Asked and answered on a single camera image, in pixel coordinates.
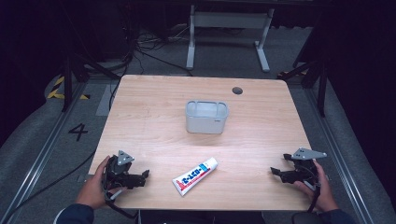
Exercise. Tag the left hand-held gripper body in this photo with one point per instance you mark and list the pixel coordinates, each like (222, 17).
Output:
(117, 173)

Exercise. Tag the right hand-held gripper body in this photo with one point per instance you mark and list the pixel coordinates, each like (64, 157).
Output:
(301, 171)

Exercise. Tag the white toothpaste tube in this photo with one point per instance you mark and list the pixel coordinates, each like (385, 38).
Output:
(195, 176)

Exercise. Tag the white plastic storage bin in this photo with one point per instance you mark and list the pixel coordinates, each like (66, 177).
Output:
(206, 117)

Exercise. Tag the person's left hand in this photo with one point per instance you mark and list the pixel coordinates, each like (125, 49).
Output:
(93, 188)

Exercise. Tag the person's right hand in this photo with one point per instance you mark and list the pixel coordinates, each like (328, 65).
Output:
(323, 193)

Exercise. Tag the black tripod stand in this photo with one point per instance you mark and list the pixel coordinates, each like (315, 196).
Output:
(322, 84)
(69, 74)

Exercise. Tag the yellow black hazard tape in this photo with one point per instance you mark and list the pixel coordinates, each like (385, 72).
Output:
(57, 90)

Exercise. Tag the grey metal floor rail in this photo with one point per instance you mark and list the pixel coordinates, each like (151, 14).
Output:
(40, 152)
(339, 155)

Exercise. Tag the white metal desk frame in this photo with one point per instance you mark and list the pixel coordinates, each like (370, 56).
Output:
(229, 20)

